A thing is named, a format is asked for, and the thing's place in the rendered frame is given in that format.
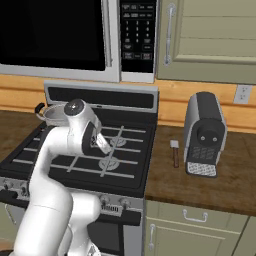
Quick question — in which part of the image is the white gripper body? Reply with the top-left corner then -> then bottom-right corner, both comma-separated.
94,131 -> 114,155

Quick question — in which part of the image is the black and silver stove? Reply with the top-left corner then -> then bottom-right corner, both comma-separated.
0,82 -> 160,256

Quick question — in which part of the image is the grey and black coffee machine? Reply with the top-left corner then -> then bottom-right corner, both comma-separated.
183,91 -> 228,179

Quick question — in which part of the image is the silver microwave oven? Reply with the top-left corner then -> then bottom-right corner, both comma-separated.
0,0 -> 159,84

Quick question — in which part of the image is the olive drawer front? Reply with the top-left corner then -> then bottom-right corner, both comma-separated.
145,199 -> 249,232

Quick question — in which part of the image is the olive base cupboard door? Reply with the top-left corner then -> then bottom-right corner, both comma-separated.
143,217 -> 243,256
0,201 -> 22,244
233,215 -> 256,256

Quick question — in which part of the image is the silver pot with black handles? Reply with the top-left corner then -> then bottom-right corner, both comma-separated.
34,102 -> 72,128

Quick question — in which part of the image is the spatula with brown handle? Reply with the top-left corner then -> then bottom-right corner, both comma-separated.
169,139 -> 180,169

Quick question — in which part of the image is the silver base cupboard handle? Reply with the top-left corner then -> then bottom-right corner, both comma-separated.
147,223 -> 157,251
5,203 -> 18,226

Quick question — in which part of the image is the microwave door handle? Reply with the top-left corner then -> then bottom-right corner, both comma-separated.
101,0 -> 114,69

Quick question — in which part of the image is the silver drawer handle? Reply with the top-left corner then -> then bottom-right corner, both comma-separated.
182,208 -> 209,224

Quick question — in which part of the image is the silver wall cupboard handle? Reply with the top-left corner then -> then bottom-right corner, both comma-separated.
163,3 -> 177,67

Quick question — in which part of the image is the white wall socket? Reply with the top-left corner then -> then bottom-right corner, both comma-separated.
233,84 -> 254,106

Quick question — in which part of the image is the olive wall cupboard door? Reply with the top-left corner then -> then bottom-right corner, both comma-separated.
156,0 -> 256,85

